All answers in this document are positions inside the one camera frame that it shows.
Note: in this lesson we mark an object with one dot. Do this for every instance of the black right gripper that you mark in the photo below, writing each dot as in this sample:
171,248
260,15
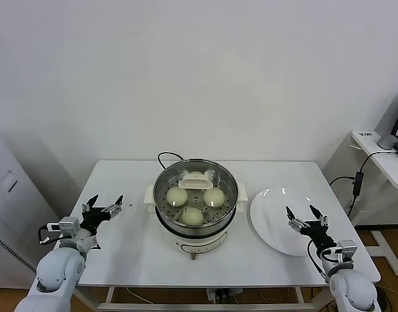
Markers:
315,232

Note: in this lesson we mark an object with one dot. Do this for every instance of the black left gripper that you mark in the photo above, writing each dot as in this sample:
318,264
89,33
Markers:
91,218

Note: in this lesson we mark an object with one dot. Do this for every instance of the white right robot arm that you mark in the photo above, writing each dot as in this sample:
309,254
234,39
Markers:
351,289

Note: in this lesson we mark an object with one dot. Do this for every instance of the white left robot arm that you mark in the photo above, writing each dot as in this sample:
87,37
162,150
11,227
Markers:
59,266

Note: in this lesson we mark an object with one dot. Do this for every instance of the stainless steel steamer basket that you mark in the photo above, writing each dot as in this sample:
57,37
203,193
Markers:
218,224

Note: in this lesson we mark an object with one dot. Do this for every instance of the white round plate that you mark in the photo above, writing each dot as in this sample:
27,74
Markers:
270,214

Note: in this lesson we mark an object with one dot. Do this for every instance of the grey usb hub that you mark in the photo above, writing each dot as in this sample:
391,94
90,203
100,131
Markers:
358,183

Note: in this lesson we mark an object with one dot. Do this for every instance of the white tall cabinet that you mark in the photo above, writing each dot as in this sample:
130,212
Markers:
10,201

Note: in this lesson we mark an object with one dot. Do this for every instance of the white side desk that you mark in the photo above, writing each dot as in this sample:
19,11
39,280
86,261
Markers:
387,169

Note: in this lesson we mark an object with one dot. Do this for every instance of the cream electric cooker base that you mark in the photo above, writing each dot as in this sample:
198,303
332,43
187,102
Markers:
198,243

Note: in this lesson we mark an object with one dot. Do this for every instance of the white power strip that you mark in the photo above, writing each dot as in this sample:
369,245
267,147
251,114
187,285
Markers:
215,294

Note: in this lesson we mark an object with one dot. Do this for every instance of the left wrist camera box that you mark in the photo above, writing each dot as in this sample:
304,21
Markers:
69,226

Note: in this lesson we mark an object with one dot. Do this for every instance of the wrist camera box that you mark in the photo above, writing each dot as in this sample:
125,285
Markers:
347,250
69,226

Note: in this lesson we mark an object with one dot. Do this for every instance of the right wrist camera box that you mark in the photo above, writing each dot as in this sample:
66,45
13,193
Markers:
347,250

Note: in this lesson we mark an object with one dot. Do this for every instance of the white table frame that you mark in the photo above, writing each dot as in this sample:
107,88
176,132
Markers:
153,306

